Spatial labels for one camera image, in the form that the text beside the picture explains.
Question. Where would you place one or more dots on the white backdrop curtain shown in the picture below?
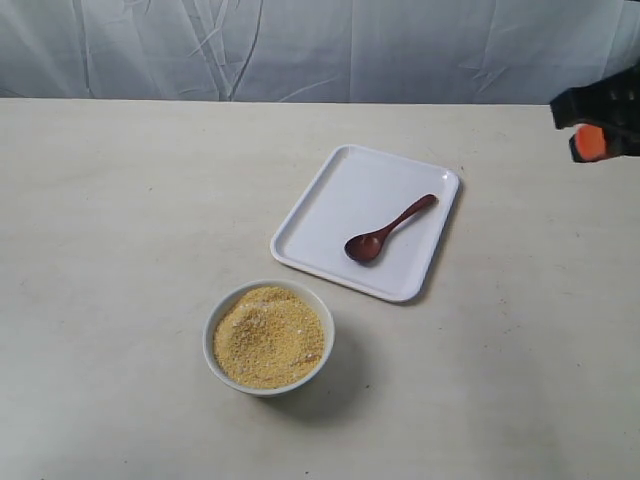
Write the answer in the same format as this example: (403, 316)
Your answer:
(468, 52)

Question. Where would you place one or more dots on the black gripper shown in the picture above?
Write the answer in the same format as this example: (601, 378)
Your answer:
(605, 115)

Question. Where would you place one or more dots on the white bowl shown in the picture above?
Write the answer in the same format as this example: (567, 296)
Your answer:
(231, 298)

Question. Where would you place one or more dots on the white rectangular tray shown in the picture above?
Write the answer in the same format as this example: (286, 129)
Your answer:
(356, 191)

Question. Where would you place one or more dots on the dark red wooden spoon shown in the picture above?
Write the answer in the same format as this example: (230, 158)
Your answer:
(366, 247)

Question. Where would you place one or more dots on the yellow millet grains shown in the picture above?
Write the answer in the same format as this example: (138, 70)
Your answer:
(270, 338)

